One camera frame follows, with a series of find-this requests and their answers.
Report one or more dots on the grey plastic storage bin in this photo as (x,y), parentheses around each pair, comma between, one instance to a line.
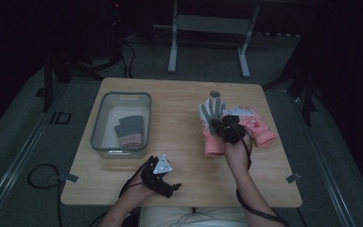
(107,126)

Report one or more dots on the dark metal stand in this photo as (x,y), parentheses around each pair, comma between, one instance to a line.
(299,85)
(63,69)

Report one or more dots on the black rectangular floor frame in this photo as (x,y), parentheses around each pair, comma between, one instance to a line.
(61,118)

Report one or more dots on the person's light clothing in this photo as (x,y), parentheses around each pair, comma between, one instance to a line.
(192,217)

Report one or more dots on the person's right hand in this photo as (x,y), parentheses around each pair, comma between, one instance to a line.
(238,154)

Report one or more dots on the pink ski glove grey palm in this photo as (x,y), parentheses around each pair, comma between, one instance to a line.
(210,108)

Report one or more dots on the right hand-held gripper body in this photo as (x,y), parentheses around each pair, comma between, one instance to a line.
(231,129)

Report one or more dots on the grey and pink knit glove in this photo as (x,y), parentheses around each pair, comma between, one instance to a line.
(131,127)
(117,130)

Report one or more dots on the white metal desk frame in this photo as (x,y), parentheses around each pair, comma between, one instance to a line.
(212,23)

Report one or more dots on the round grey table grommet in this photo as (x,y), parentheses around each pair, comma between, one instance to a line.
(215,94)

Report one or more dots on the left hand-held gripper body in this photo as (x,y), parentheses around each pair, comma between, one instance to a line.
(162,167)

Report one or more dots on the metal table edge clip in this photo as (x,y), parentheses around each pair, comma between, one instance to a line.
(69,178)
(293,178)

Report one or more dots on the pink ski glove white print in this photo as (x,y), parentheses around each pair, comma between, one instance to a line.
(261,129)

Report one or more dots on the person's left hand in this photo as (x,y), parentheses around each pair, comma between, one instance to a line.
(137,190)

